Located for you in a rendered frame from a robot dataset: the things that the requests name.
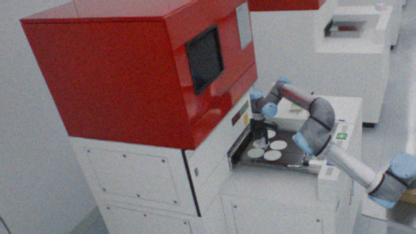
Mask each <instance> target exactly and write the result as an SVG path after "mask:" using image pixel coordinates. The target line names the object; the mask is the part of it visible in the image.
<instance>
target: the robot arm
mask: <svg viewBox="0 0 416 234"><path fill-rule="evenodd" d="M249 96H250V103H251V110H252V116H253V118H252V119H250V124H251V127H250V130H251V129H252V130H253V132H252V131H251V135H252V134H253V136H254V140H256V144H257V145H258V147H264V149H266V148H267V146H268V131H267V127H268V128H273V129H278V127H279V125H278V124H277V123H274V122H271V121H267V120H266V117H269V118H271V117H274V116H275V115H277V113H278V110H279V108H278V105H279V103H280V101H281V100H282V99H283V98H285V99H287V100H289V101H290V102H292V103H294V104H296V105H298V106H299V107H301V108H303V110H305V111H308V112H309V113H310V117H309V118H308V119H307V120H306V121H305V122H304V123H303V124H302V126H301V127H300V129H299V130H298V131H297V133H296V135H295V137H294V138H293V140H294V142H295V143H296V144H297V145H298V146H299V147H300V148H301V149H302V150H303V151H304V152H305V153H307V154H308V155H309V156H310V157H313V156H315V157H323V158H325V159H326V160H327V161H328V162H330V163H331V164H332V165H334V166H335V167H338V169H339V170H341V171H342V172H344V173H345V174H346V175H347V176H349V177H350V178H352V179H353V180H355V181H356V182H357V183H359V184H360V185H361V186H362V187H364V190H365V193H368V196H367V197H368V199H370V200H372V201H373V202H375V203H377V204H379V205H380V206H382V207H384V208H386V209H392V207H393V206H394V205H395V204H396V203H397V202H398V201H399V199H400V197H401V195H402V194H403V193H404V191H405V190H406V189H415V188H416V158H415V157H414V156H413V155H412V154H410V153H399V154H397V155H394V156H393V157H392V159H391V161H390V164H389V166H388V169H387V170H386V171H385V172H384V173H382V172H375V171H373V170H372V169H371V168H370V167H368V166H367V165H366V164H364V163H363V162H361V161H360V160H358V159H357V158H355V157H354V156H353V155H352V154H350V153H349V152H348V151H346V150H345V149H343V148H342V147H340V146H339V145H337V144H336V143H334V142H333V141H332V136H331V135H330V134H329V132H330V131H331V130H332V128H333V126H334V123H335V113H334V110H333V107H332V105H331V104H330V102H329V101H328V100H326V99H325V98H322V97H315V96H313V95H311V94H309V93H307V92H304V91H302V90H300V89H298V88H296V87H294V86H293V83H292V82H291V81H290V80H288V78H287V77H285V76H281V77H280V78H279V80H278V81H277V82H275V85H274V86H273V87H272V89H271V91H270V92H269V93H268V94H267V95H266V97H265V98H264V97H263V92H262V91H261V90H254V91H253V92H251V93H250V95H249Z"/></svg>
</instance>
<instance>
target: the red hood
mask: <svg viewBox="0 0 416 234"><path fill-rule="evenodd" d="M19 22H20V25H21V27H22V29H23V31H24V33H25V34H24V35H26V37H27V38H28V42H29V45H30V47H31V49H32V52H33V54H34V56H35V59H36V61H37V64H38V66H39V68H40V70H41V73H42V76H43V78H44V80H45V83H46V85H47V87H48V90H49V91H50V95H51V97H52V98H53V101H54V104H55V106H56V109H57V111H58V114H59V116H61V119H62V121H63V124H64V126H65V128H66V130H67V133H68V136H74V137H88V139H96V140H103V141H116V142H123V143H131V144H138V145H152V146H159V147H167V148H174V149H181V150H194V151H195V150H196V149H197V147H198V146H199V145H200V144H201V143H202V142H203V141H204V140H205V138H206V137H207V136H208V135H209V133H210V132H211V131H212V130H213V129H214V128H215V126H216V125H218V124H219V123H220V122H221V120H222V119H223V118H224V117H225V116H226V115H227V114H228V112H229V111H230V110H231V109H232V108H233V106H234V105H235V104H236V103H237V102H238V101H239V99H240V98H241V97H242V96H243V95H244V94H245V92H247V91H248V90H249V89H250V88H251V87H252V85H253V84H254V83H255V82H256V81H257V80H258V70H257V64H256V57H255V50H254V36H253V29H252V23H251V15H250V8H249V0H74V1H71V2H67V3H64V4H62V5H59V6H54V7H51V8H49V9H46V10H43V11H40V13H37V14H35V15H30V16H28V17H25V18H22V19H19Z"/></svg>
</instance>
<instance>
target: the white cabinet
mask: <svg viewBox="0 0 416 234"><path fill-rule="evenodd" d="M361 144H362V120H361V122H360V125H359V128H358V130H357V135H356V139H355V142H354V147H353V151H352V155H353V156H354V157H355V158H357V159H358V160H360V161H361ZM220 195H221V200H222V204H223V211H224V215H225V219H226V224H227V231H228V234H352V233H353V225H354V222H355V219H356V214H357V211H358V204H359V197H360V184H359V183H357V182H356V181H355V180H353V179H352V178H350V177H349V176H347V175H346V174H345V177H344V182H343V184H342V187H341V191H340V195H339V199H338V202H337V204H336V207H335V209H334V211H330V210H320V209H315V208H310V207H304V206H295V205H289V204H284V203H278V202H272V201H262V200H257V199H252V198H251V197H241V196H236V195H230V194H225V193H220Z"/></svg>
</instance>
